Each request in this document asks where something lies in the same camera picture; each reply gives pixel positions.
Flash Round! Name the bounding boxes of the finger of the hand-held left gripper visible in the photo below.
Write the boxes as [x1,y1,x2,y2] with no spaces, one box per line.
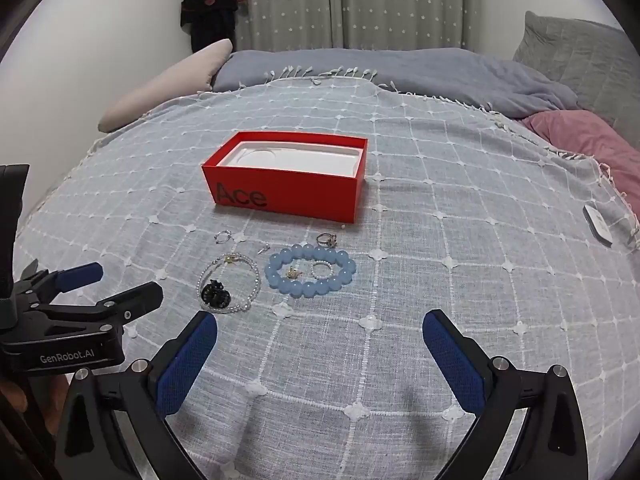
[20,281,165,333]
[14,261,105,307]

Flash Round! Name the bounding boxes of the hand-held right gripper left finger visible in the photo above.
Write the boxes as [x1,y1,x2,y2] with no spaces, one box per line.
[54,310,219,480]

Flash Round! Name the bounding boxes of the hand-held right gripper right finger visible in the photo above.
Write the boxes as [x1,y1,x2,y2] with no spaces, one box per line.
[422,309,590,480]

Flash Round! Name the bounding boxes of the black hair clip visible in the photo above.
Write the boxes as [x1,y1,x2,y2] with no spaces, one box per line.
[200,280,232,308]

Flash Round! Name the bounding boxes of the clear pearl bead bracelet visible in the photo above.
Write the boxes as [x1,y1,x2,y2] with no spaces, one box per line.
[198,254,262,316]

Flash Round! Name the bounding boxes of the blue bead bracelet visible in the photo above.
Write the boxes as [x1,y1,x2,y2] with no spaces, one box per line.
[265,243,357,299]

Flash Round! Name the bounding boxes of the red cardboard box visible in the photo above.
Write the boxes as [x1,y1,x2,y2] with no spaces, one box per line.
[201,131,369,223]

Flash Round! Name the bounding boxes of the person's left hand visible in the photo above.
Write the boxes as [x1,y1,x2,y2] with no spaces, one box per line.
[0,379,29,417]

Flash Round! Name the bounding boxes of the white checked fringed blanket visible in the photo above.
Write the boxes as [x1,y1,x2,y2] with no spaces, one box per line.
[10,77,640,480]

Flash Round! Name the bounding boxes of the white flat device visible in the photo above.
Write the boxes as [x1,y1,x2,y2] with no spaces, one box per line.
[582,203,615,247]

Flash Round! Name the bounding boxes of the beige pillow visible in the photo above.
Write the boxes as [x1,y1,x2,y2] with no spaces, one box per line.
[98,38,234,133]

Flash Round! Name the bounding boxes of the pink blanket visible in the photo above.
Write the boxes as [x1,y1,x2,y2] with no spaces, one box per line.
[520,110,640,206]

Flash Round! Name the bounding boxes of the grey-blue duvet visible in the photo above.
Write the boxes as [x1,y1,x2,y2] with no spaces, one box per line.
[212,48,581,113]

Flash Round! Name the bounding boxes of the black hanging garment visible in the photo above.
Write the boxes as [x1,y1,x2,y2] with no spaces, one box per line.
[180,0,248,55]

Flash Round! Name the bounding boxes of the grey quilted pillow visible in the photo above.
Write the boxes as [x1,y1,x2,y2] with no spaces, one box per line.
[512,10,640,126]

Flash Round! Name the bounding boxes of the grey star-print curtain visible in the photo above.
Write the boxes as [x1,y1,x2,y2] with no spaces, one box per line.
[220,0,483,53]

